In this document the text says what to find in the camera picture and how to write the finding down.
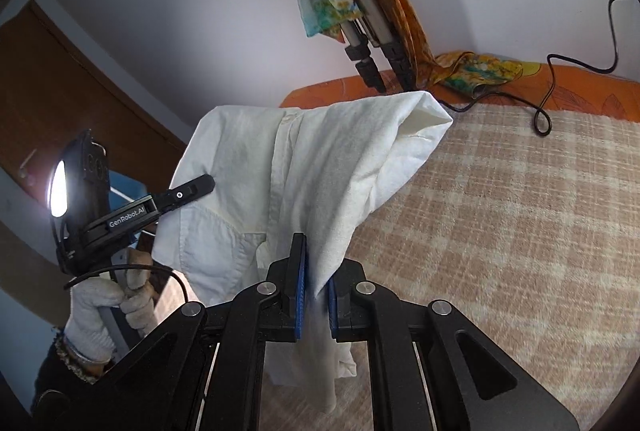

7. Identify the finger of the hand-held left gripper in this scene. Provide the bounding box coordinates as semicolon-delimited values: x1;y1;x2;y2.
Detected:
154;174;217;212

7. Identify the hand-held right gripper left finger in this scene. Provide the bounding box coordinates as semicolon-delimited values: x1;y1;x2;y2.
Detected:
32;232;308;431

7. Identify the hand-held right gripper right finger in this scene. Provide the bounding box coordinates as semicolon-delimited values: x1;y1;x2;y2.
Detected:
326;261;583;431

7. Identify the white button shirt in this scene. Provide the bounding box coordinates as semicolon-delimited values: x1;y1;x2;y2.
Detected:
151;91;455;414

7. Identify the person's left forearm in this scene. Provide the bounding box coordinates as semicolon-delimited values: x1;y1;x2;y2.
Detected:
31;336;111;418

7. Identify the person's left hand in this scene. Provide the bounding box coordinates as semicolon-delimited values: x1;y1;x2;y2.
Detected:
64;247;157;364

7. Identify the brown wooden door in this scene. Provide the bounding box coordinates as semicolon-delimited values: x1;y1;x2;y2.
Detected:
0;0;190;214

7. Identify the beige checked blanket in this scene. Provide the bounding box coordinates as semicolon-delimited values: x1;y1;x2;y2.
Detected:
150;102;640;431

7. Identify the grey tripod stand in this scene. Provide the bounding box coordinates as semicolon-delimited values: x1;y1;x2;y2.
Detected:
281;0;417;92

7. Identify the left hand-held gripper cable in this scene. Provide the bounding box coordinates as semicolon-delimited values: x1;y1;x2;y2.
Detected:
63;264;190;303

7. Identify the metallic wrist bracelet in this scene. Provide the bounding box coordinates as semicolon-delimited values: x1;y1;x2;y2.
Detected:
54;332;110;383

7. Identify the black power cable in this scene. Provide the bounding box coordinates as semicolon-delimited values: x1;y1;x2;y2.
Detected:
434;0;637;138

